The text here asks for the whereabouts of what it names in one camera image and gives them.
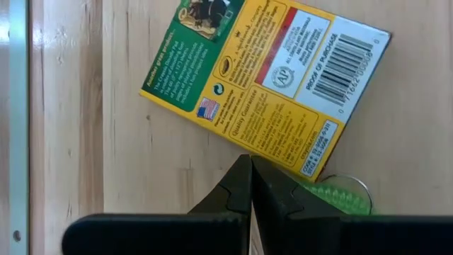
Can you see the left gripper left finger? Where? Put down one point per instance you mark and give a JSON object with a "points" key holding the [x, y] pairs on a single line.
{"points": [[233, 191]]}

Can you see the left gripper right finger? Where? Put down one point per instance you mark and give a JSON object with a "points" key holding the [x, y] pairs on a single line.
{"points": [[276, 195]]}

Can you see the Crayola crayon box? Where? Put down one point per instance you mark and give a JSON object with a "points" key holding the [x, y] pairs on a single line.
{"points": [[269, 88]]}

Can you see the green perforated metal shelf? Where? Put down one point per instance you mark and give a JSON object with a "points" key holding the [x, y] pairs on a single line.
{"points": [[18, 124]]}

